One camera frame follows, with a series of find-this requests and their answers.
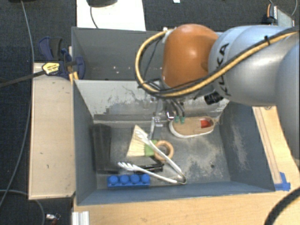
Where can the blue toy brick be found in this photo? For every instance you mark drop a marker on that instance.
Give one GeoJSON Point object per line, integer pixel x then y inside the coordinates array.
{"type": "Point", "coordinates": [127, 181]}

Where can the pale wood flat board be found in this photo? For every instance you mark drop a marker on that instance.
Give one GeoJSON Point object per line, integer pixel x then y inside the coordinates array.
{"type": "Point", "coordinates": [51, 130]}

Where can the black cylinder on white bracket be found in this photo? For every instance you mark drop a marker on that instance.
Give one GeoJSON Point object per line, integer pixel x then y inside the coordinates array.
{"type": "Point", "coordinates": [212, 98]}

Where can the metal tongs with white tips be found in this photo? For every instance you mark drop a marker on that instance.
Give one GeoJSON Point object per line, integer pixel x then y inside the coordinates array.
{"type": "Point", "coordinates": [173, 166]}

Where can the black box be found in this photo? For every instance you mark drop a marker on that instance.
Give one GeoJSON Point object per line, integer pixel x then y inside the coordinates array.
{"type": "Point", "coordinates": [102, 146]}

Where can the grey metal bin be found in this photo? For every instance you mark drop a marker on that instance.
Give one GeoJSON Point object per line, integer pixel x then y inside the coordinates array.
{"type": "Point", "coordinates": [199, 156]}

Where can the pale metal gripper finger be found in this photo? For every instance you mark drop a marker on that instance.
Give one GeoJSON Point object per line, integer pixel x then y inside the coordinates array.
{"type": "Point", "coordinates": [152, 130]}

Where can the beige shoe with red insole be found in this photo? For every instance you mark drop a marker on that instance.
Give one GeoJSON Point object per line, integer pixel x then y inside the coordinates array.
{"type": "Point", "coordinates": [187, 128]}

